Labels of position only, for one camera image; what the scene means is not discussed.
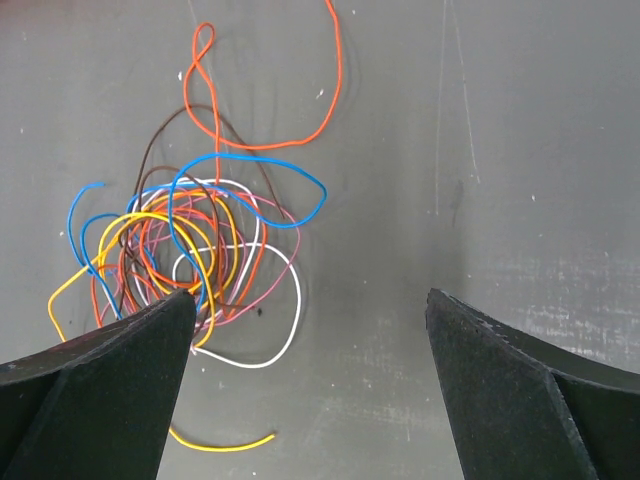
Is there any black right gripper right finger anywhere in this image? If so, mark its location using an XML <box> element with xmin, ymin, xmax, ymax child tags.
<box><xmin>426</xmin><ymin>289</ymin><xmax>639</xmax><ymax>479</ymax></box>

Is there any white cable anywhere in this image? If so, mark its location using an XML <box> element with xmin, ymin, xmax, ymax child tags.
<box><xmin>134</xmin><ymin>178</ymin><xmax>303</xmax><ymax>369</ymax></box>

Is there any pink cable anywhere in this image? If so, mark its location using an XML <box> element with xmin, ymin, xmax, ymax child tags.
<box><xmin>99</xmin><ymin>192</ymin><xmax>302</xmax><ymax>335</ymax></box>

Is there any yellow cable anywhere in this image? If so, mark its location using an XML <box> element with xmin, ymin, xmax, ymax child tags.
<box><xmin>47</xmin><ymin>190</ymin><xmax>277</xmax><ymax>453</ymax></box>

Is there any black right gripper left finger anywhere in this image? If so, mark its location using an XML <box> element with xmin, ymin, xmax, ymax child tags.
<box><xmin>1</xmin><ymin>290</ymin><xmax>196</xmax><ymax>479</ymax></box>

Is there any brown cable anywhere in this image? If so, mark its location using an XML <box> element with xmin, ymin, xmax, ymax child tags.
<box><xmin>118</xmin><ymin>103</ymin><xmax>286</xmax><ymax>314</ymax></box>

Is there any orange cable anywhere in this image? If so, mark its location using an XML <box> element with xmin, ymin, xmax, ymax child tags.
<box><xmin>91</xmin><ymin>0</ymin><xmax>344</xmax><ymax>329</ymax></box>

